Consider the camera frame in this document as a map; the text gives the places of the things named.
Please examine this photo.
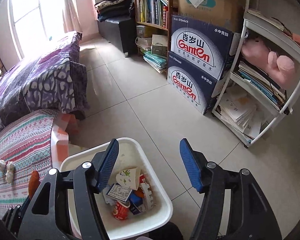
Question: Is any crushed white paper cup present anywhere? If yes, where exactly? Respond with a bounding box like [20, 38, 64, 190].
[116, 167, 141, 190]

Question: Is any upper Ganten water box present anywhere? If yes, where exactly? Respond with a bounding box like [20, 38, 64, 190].
[171, 15, 240, 80]

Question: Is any white wire shelf cart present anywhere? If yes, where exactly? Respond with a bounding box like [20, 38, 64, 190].
[212, 9, 300, 147]

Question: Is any ganten water box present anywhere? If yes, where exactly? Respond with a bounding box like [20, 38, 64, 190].
[171, 15, 240, 80]
[167, 51, 226, 115]

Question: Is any red noodle carton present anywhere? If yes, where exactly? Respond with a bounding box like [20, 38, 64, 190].
[113, 200, 130, 220]

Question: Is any orange peel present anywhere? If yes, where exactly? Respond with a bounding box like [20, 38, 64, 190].
[28, 171, 40, 199]

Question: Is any black leather bench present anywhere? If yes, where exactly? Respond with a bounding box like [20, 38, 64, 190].
[97, 16, 138, 57]

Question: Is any pink curtain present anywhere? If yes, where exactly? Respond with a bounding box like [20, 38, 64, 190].
[62, 0, 82, 33]

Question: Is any white plastic trash bin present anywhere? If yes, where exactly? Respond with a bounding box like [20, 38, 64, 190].
[59, 136, 175, 240]

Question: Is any folded clothes pile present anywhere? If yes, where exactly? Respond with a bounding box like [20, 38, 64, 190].
[94, 0, 132, 22]

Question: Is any stained crumpled tissue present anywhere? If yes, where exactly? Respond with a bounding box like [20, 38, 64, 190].
[6, 161, 15, 184]

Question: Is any pink plush toy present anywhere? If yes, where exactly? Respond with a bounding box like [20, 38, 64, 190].
[241, 38, 295, 89]

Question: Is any purple patterned bed quilt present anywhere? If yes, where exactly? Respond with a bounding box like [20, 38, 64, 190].
[0, 31, 89, 132]

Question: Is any patterned striped tablecloth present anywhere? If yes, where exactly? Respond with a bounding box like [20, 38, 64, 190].
[0, 109, 58, 218]

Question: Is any pale blue paper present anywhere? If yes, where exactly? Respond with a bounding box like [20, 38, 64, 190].
[102, 185, 116, 206]

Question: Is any crumpled white tissue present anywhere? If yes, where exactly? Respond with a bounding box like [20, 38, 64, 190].
[0, 160, 6, 173]

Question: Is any large brown cardboard box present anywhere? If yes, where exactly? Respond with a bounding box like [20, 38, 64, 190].
[178, 0, 246, 33]

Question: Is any lower Ganten water box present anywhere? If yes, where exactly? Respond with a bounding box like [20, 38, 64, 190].
[167, 51, 226, 115]

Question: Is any white blue carton box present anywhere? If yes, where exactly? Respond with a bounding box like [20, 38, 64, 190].
[112, 184, 133, 202]

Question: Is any wooden bookshelf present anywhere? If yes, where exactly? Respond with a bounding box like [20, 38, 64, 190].
[134, 0, 178, 74]

